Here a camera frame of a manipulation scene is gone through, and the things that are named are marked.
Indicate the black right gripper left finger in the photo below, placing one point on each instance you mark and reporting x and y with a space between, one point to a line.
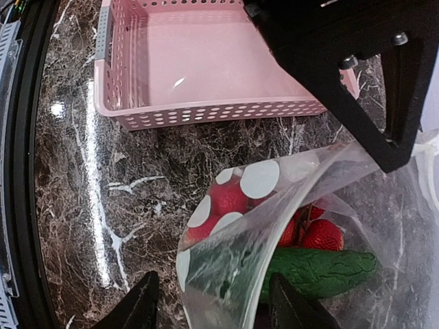
138 309

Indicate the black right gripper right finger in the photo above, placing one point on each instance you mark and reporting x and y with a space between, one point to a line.
289 309

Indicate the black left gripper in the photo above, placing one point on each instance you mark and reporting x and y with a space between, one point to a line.
313 40

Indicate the green cucumber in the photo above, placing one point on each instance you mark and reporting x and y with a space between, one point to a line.
320 274

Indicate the clear zip top bag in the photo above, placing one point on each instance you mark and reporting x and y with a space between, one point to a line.
391 215

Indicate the pink perforated plastic basket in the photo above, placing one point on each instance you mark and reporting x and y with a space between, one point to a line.
170 63

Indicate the white slotted cable duct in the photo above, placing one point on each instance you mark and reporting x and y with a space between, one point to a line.
10 49

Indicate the black front rail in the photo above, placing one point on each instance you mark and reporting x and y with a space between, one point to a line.
33 306

